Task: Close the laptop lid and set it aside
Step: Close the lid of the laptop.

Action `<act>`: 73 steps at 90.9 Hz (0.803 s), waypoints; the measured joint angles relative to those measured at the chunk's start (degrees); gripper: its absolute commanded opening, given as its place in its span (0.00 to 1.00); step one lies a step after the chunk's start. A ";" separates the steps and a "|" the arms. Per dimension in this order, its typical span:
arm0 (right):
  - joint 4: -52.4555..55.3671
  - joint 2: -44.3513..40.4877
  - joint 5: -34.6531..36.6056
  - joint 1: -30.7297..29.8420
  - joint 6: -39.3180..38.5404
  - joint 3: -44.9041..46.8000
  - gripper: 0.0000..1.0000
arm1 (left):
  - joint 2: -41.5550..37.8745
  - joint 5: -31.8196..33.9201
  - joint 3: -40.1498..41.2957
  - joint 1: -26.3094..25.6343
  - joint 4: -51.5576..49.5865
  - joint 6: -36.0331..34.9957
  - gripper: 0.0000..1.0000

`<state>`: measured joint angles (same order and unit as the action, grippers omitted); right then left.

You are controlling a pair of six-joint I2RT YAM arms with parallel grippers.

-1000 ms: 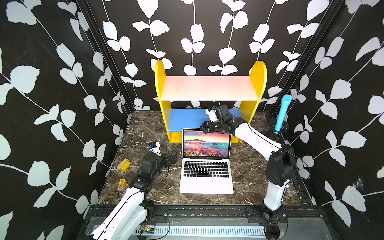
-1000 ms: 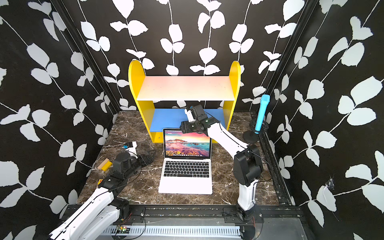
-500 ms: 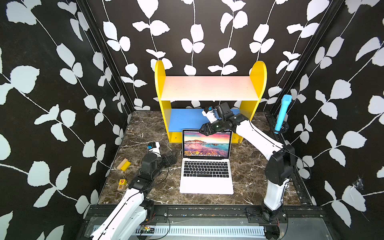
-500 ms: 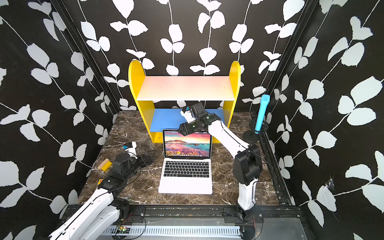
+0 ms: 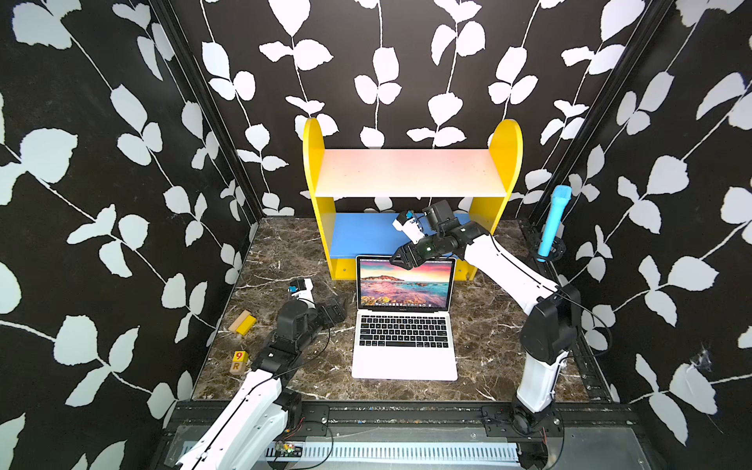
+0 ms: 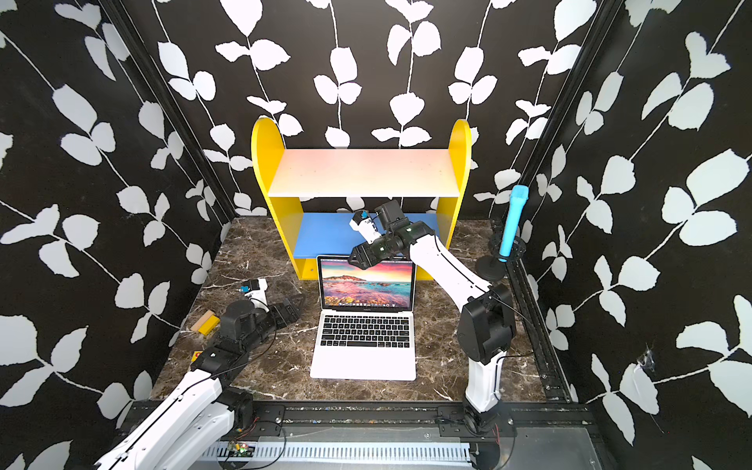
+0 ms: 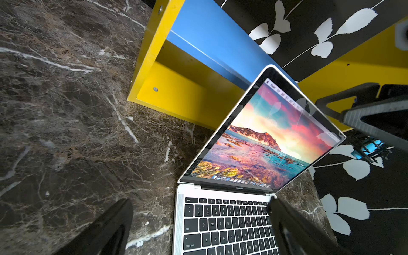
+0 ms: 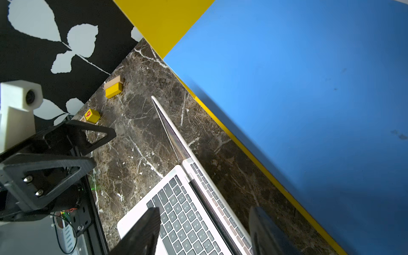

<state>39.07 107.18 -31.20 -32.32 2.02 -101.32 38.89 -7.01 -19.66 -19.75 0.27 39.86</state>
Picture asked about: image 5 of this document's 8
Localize silver laptop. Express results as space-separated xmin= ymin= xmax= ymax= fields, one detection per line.
xmin=352 ymin=256 xmax=458 ymax=382

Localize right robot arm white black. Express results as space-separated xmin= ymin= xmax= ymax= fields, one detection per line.
xmin=390 ymin=213 xmax=583 ymax=436

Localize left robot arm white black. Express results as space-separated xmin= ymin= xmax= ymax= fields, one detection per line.
xmin=177 ymin=295 xmax=348 ymax=469

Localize yellow wooden block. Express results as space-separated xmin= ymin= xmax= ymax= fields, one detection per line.
xmin=229 ymin=311 xmax=258 ymax=336

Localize wooden number nine block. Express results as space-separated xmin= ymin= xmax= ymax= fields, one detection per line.
xmin=229 ymin=351 xmax=249 ymax=376

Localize yellow shelf with coloured boards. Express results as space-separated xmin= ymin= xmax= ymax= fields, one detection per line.
xmin=303 ymin=119 xmax=523 ymax=280

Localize blue toy microphone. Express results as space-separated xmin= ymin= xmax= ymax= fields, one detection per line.
xmin=539 ymin=185 xmax=572 ymax=256

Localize small circuit board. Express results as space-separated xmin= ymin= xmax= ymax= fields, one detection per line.
xmin=268 ymin=443 xmax=304 ymax=460

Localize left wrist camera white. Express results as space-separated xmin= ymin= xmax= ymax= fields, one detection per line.
xmin=288 ymin=278 xmax=315 ymax=305

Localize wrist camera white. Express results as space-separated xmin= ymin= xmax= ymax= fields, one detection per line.
xmin=288 ymin=278 xmax=315 ymax=305
xmin=393 ymin=211 xmax=426 ymax=245

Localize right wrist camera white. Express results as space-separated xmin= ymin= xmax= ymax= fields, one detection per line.
xmin=393 ymin=211 xmax=426 ymax=245

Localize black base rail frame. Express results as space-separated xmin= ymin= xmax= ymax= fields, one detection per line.
xmin=163 ymin=400 xmax=642 ymax=439

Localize perforated white rail strip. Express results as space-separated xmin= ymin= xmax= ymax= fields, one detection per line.
xmin=229 ymin=442 xmax=520 ymax=469

